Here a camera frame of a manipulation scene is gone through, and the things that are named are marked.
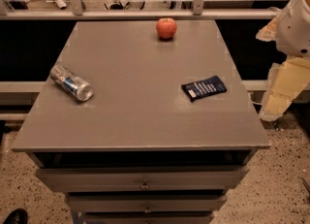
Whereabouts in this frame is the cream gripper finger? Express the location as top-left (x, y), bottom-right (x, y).
top-left (256, 16), bottom-right (279, 42)
top-left (259, 56), bottom-right (310, 121)

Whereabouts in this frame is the red apple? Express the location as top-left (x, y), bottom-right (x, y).
top-left (156, 17), bottom-right (177, 40)

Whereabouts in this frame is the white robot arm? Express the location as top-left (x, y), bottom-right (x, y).
top-left (256, 0), bottom-right (310, 121)

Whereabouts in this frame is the silver blue redbull can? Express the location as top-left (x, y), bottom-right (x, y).
top-left (49, 65), bottom-right (93, 102)

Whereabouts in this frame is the dark blue snack bag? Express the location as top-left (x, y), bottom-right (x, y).
top-left (181, 76), bottom-right (227, 102)

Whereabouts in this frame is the metal railing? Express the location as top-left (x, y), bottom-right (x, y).
top-left (0, 0), bottom-right (281, 20)

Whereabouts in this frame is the black shoe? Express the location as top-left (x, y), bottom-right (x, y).
top-left (3, 208), bottom-right (28, 224)

